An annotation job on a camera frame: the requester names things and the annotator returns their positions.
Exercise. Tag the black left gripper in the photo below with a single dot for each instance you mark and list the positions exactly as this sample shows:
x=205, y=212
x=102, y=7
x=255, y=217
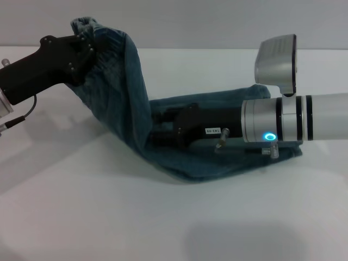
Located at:
x=49, y=65

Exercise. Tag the blue denim shorts cartoon print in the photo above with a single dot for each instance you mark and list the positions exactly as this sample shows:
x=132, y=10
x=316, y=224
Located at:
x=130, y=108

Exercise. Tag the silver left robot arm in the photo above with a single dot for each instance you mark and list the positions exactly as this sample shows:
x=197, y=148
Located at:
x=5, y=106

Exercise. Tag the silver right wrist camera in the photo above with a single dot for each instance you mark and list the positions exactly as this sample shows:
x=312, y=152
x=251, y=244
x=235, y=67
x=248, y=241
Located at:
x=277, y=59

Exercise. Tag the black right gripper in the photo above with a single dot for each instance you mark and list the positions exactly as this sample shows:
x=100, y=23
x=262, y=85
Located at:
x=212, y=122

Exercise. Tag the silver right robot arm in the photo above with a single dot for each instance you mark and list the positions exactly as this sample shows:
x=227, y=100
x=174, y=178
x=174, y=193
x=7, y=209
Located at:
x=299, y=119

